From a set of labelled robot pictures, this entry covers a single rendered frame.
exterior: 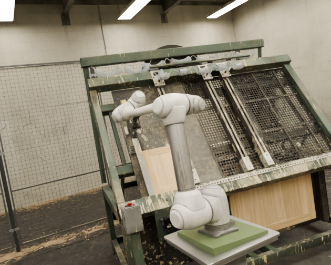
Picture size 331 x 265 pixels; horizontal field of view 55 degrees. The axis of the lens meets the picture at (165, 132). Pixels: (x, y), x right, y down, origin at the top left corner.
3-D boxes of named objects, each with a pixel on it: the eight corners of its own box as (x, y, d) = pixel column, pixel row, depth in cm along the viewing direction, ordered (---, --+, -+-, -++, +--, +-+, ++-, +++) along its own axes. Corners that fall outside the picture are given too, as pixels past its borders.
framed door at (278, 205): (235, 242, 286) (236, 243, 284) (226, 183, 282) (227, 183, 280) (314, 217, 312) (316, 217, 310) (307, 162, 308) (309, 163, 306)
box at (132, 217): (127, 236, 209) (122, 210, 208) (124, 230, 221) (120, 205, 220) (144, 231, 213) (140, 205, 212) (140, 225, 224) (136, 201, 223)
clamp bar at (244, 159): (242, 174, 269) (254, 161, 249) (194, 72, 326) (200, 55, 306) (252, 172, 272) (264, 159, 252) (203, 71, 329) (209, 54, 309)
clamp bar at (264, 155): (263, 169, 275) (275, 156, 255) (212, 70, 332) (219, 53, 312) (272, 166, 278) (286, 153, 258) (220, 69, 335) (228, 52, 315)
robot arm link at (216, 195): (236, 220, 187) (231, 183, 187) (215, 228, 175) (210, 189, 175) (215, 216, 199) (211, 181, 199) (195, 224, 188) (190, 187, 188)
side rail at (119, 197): (116, 209, 242) (117, 203, 233) (90, 98, 295) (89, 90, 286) (124, 206, 244) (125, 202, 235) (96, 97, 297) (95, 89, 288)
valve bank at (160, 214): (164, 248, 223) (158, 215, 222) (158, 241, 237) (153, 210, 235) (227, 229, 238) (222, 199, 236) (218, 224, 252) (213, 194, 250)
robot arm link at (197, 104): (188, 93, 199) (172, 93, 190) (209, 93, 185) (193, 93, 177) (188, 113, 201) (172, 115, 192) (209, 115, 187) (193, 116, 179)
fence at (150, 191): (148, 198, 244) (149, 196, 241) (120, 102, 290) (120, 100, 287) (154, 196, 246) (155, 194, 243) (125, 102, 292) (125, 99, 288)
